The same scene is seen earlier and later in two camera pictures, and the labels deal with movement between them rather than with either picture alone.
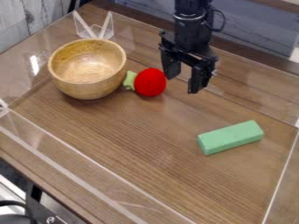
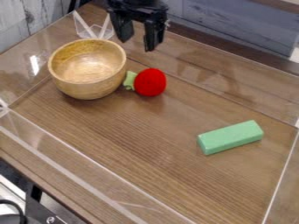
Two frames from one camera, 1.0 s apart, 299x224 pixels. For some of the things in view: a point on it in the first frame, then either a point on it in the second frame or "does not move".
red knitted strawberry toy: x=149 y=81 does not move
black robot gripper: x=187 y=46 → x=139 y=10
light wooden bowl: x=87 y=67 does not move
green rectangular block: x=229 y=136 does not move
